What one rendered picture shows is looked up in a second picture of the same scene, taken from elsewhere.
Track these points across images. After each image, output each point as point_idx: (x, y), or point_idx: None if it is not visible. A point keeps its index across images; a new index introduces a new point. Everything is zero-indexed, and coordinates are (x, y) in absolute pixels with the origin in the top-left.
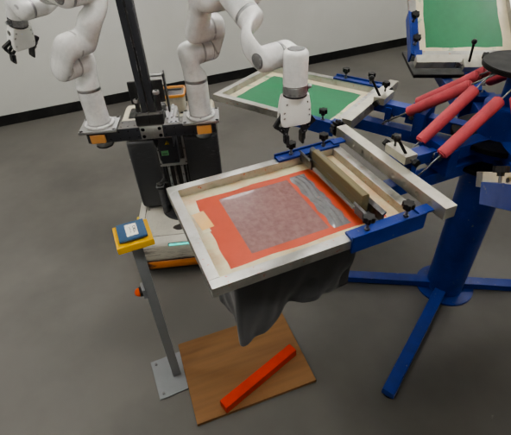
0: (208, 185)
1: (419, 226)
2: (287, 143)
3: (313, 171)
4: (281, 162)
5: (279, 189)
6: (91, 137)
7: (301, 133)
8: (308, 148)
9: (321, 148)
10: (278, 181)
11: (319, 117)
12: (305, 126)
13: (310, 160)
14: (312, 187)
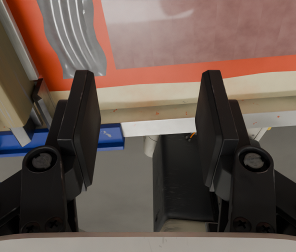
0: None
1: None
2: (221, 84)
3: (36, 68)
4: (112, 122)
5: (149, 39)
6: None
7: (83, 144)
8: (33, 147)
9: None
10: (139, 69)
11: None
12: (23, 201)
13: (38, 100)
14: (52, 9)
